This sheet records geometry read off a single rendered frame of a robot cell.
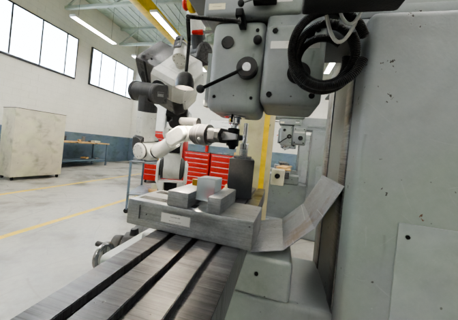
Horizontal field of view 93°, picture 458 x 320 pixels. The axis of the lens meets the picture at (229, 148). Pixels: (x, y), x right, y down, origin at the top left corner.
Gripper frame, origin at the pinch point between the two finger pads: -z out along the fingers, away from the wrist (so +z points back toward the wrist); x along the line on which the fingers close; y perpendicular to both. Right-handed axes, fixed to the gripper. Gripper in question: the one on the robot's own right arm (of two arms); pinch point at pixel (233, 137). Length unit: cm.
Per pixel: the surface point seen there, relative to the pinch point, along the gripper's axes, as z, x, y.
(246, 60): -7.8, -11.3, -24.5
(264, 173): 41, 167, 30
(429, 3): -56, 3, -42
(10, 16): 811, 154, -294
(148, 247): -3.3, -40.6, 27.7
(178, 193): -2.6, -31.8, 17.1
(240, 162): 4.7, 18.9, 10.8
